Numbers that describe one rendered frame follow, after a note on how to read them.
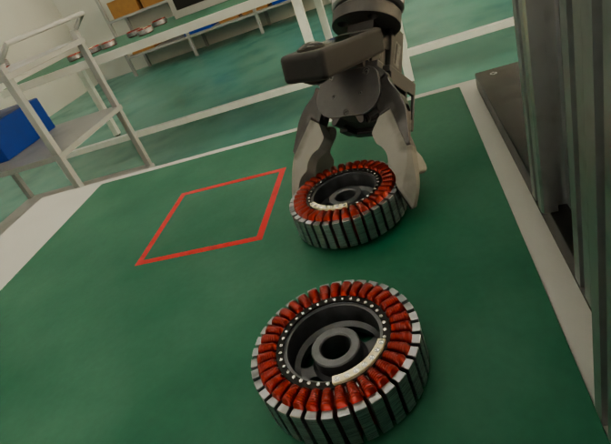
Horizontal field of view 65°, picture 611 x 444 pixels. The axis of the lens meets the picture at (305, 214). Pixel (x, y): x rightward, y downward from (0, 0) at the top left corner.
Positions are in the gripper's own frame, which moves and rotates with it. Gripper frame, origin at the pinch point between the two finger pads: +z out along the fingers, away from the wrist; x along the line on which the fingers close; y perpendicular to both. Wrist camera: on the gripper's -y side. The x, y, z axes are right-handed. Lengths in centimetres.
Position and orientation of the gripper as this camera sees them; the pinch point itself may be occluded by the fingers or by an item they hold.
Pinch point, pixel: (345, 205)
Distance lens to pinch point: 46.6
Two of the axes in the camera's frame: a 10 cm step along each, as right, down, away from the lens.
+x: -8.0, -0.1, 5.9
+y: 5.9, 0.9, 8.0
